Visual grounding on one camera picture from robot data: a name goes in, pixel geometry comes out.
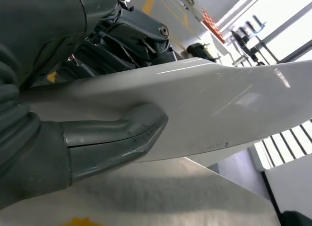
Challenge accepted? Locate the steel workbench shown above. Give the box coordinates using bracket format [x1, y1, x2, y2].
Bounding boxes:
[0, 156, 281, 226]

